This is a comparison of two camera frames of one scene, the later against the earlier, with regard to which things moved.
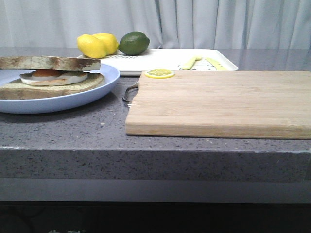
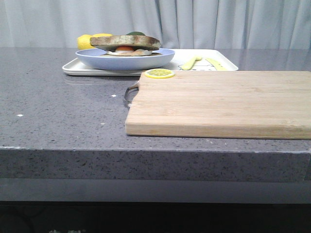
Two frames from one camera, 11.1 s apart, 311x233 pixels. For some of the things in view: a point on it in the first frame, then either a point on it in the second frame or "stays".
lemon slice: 160,74 stays
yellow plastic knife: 218,67 stays
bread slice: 49,63 to 111,42
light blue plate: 111,77 to 93,58
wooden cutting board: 228,104 stays
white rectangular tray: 172,59 stays
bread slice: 16,89 to 150,55
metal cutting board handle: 130,92 stays
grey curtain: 233,24 stays
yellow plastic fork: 188,65 stays
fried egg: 53,77 to 127,50
